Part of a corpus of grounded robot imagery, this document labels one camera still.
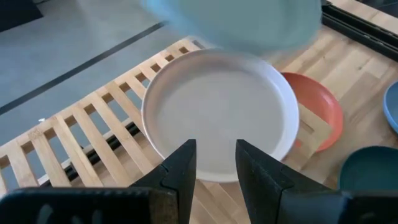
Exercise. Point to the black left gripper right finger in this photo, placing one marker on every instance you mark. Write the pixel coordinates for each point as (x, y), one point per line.
(261, 180)

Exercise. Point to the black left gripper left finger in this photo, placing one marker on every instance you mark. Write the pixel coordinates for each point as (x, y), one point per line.
(180, 174)

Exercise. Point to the orange plate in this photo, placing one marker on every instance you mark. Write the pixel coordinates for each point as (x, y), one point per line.
(317, 99)

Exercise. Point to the dark teal plate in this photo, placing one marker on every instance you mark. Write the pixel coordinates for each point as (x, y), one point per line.
(370, 168)

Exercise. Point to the blue plate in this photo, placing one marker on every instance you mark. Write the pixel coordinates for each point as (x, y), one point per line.
(392, 105)

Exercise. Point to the pale green plate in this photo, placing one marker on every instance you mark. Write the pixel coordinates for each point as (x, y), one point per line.
(233, 25)

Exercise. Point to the wooden slatted shelf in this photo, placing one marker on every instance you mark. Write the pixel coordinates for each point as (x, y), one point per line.
(96, 98)

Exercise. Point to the black partition panel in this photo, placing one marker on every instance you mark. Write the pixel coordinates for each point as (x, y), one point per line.
(15, 12)

